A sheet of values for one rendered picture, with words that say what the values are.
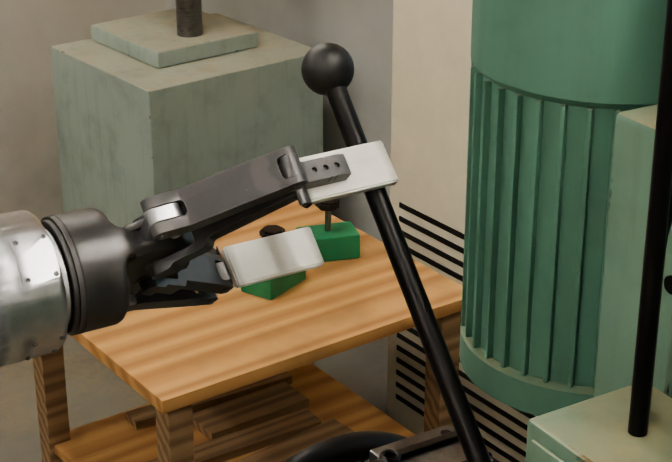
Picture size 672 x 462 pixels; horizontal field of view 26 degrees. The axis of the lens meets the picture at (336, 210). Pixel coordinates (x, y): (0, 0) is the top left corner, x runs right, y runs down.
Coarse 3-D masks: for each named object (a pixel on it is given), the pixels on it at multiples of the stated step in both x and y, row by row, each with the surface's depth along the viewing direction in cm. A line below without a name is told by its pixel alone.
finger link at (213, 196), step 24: (240, 168) 87; (264, 168) 87; (168, 192) 87; (192, 192) 87; (216, 192) 87; (240, 192) 86; (264, 192) 86; (288, 192) 87; (192, 216) 86; (216, 216) 86
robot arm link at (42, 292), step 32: (0, 224) 86; (32, 224) 86; (0, 256) 84; (32, 256) 85; (0, 288) 83; (32, 288) 84; (64, 288) 85; (0, 320) 83; (32, 320) 84; (64, 320) 86; (0, 352) 84; (32, 352) 87
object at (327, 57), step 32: (320, 64) 94; (352, 64) 95; (352, 128) 94; (384, 192) 93; (384, 224) 92; (416, 288) 91; (416, 320) 91; (448, 352) 90; (448, 384) 90; (480, 448) 89
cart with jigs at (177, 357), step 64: (384, 256) 277; (128, 320) 253; (192, 320) 253; (256, 320) 253; (320, 320) 253; (384, 320) 253; (448, 320) 263; (64, 384) 277; (128, 384) 237; (192, 384) 232; (256, 384) 298; (320, 384) 302; (64, 448) 279; (128, 448) 279; (192, 448) 237; (256, 448) 278
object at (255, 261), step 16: (256, 240) 103; (272, 240) 103; (288, 240) 104; (304, 240) 104; (224, 256) 102; (240, 256) 102; (256, 256) 102; (272, 256) 103; (288, 256) 103; (304, 256) 104; (320, 256) 104; (240, 272) 101; (256, 272) 102; (272, 272) 102; (288, 272) 103
